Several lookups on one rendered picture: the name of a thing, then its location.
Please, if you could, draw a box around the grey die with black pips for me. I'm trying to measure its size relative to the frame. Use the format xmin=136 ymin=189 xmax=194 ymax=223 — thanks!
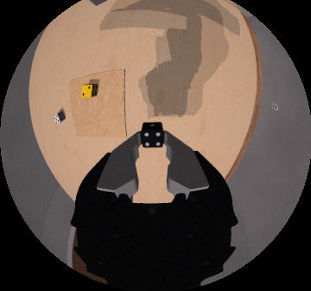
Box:
xmin=54 ymin=111 xmax=66 ymax=125

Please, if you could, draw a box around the yellow die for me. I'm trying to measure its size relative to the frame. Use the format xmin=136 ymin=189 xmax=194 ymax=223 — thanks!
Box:
xmin=81 ymin=84 xmax=98 ymax=98

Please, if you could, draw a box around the brown square mat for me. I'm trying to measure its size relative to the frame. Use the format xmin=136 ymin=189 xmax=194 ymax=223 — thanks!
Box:
xmin=69 ymin=69 xmax=127 ymax=137

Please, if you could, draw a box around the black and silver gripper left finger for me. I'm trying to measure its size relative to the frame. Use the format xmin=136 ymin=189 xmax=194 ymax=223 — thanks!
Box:
xmin=71 ymin=131 xmax=143 ymax=228

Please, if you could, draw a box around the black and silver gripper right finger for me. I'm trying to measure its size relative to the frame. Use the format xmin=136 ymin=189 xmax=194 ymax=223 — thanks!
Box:
xmin=162 ymin=130 xmax=238 ymax=228

